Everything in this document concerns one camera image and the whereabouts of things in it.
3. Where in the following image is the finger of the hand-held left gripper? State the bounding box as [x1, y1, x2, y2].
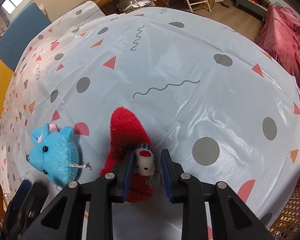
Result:
[2, 179, 50, 240]

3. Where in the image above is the red sock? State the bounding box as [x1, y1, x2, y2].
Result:
[99, 107, 156, 204]

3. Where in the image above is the blue plush mouse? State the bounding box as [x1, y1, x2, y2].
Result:
[27, 123, 93, 188]

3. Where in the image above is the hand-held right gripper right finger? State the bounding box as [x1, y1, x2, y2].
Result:
[160, 149, 275, 240]

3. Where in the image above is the grey low shelf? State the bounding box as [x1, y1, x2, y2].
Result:
[236, 0, 271, 21]

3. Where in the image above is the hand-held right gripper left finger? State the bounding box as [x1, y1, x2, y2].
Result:
[22, 150, 135, 240]

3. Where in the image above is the pink blanket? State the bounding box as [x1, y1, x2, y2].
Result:
[256, 3, 300, 93]

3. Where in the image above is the rattan chair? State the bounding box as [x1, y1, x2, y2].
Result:
[267, 179, 300, 240]

